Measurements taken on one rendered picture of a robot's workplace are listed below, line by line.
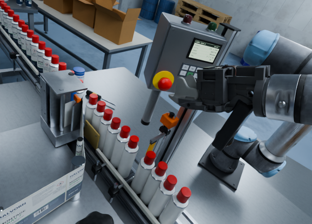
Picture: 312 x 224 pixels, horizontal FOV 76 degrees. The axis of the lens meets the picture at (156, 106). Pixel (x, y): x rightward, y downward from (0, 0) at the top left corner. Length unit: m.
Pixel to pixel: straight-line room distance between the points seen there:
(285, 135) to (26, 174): 0.96
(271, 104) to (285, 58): 0.12
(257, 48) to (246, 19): 6.61
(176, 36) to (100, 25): 1.86
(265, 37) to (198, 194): 0.72
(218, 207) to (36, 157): 0.77
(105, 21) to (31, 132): 1.57
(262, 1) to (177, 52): 6.55
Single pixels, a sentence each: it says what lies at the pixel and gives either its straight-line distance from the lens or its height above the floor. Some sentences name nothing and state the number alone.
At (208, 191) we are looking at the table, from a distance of 1.02.
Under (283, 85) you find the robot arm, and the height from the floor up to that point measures 1.49.
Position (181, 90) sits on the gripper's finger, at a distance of 0.43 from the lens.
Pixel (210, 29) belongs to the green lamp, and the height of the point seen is 1.48.
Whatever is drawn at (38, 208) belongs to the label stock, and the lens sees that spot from 0.66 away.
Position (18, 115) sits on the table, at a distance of 1.13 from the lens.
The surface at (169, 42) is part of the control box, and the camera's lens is 0.51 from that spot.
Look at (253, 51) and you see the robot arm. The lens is 0.45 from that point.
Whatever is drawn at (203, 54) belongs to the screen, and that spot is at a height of 1.42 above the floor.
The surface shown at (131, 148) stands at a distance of 0.71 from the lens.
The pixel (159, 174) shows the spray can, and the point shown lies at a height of 1.06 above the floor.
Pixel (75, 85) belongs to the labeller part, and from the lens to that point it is 0.77.
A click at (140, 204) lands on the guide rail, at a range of 0.76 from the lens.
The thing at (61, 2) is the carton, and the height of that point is 0.89.
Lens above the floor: 1.57
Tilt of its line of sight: 34 degrees down
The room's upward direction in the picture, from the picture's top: 21 degrees clockwise
